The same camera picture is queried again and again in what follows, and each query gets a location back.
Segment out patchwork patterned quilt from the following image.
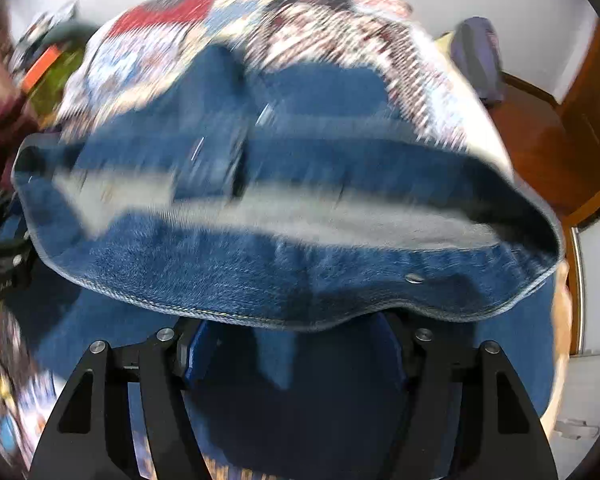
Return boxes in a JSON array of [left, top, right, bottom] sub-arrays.
[[56, 0, 513, 174]]

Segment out grey green neck pillow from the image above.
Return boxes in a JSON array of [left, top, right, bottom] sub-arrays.
[[38, 20, 98, 49]]

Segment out orange box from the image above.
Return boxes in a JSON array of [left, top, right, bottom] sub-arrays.
[[21, 46, 62, 93]]

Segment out brown wooden door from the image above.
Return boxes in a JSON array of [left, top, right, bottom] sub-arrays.
[[558, 22, 600, 214]]

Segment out white sliding wardrobe door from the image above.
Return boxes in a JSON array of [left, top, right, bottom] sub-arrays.
[[567, 214, 600, 354]]

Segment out purple grey backpack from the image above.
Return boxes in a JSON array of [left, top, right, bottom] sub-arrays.
[[450, 16, 504, 107]]

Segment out maroon crumpled garment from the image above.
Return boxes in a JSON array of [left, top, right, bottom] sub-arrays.
[[0, 93, 38, 191]]

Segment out blue denim jacket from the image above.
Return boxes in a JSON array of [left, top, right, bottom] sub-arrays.
[[1, 44, 564, 479]]

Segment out beige cartoon fleece blanket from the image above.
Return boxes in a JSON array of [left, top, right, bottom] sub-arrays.
[[541, 260, 572, 438]]

